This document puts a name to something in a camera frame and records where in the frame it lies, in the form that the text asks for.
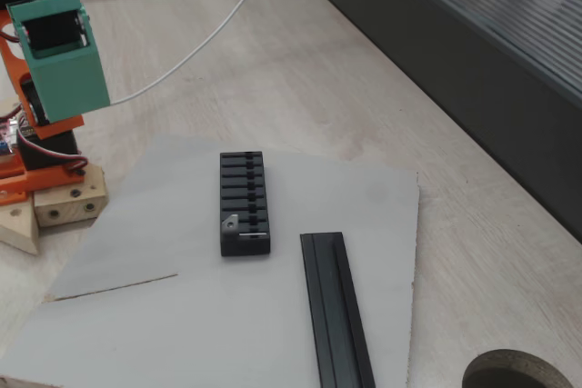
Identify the small silver angle bracket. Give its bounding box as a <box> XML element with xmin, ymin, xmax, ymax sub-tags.
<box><xmin>221</xmin><ymin>213</ymin><xmax>266</xmax><ymax>240</ymax></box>

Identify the black slotted holder block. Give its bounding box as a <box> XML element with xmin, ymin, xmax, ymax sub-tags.
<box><xmin>219</xmin><ymin>150</ymin><xmax>273</xmax><ymax>258</ymax></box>

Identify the red circuit board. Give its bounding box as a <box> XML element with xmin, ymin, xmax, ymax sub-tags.
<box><xmin>0</xmin><ymin>117</ymin><xmax>22</xmax><ymax>157</ymax></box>

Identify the wooden block with holes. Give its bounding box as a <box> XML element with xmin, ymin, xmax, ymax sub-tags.
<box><xmin>34</xmin><ymin>164</ymin><xmax>108</xmax><ymax>228</ymax></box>

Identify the triangular wooden wedge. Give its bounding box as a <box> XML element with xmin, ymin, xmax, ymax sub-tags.
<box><xmin>0</xmin><ymin>192</ymin><xmax>41</xmax><ymax>256</ymax></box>

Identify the grey cardboard sheet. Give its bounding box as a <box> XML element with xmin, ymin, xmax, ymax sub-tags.
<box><xmin>0</xmin><ymin>133</ymin><xmax>420</xmax><ymax>388</ymax></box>

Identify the ribbed grey window panel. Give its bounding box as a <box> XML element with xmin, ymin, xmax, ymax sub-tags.
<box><xmin>367</xmin><ymin>0</ymin><xmax>582</xmax><ymax>107</ymax></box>

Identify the red white black servo cable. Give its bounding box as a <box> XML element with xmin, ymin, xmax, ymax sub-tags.
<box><xmin>16</xmin><ymin>129</ymin><xmax>89</xmax><ymax>176</ymax></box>

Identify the black aluminium rail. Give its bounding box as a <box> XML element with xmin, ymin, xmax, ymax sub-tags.
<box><xmin>299</xmin><ymin>232</ymin><xmax>377</xmax><ymax>388</ymax></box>

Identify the dark window frame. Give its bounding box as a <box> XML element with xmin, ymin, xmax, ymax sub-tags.
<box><xmin>279</xmin><ymin>0</ymin><xmax>582</xmax><ymax>244</ymax></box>

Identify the round table cable hole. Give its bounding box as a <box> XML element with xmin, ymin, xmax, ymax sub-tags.
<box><xmin>461</xmin><ymin>349</ymin><xmax>577</xmax><ymax>388</ymax></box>

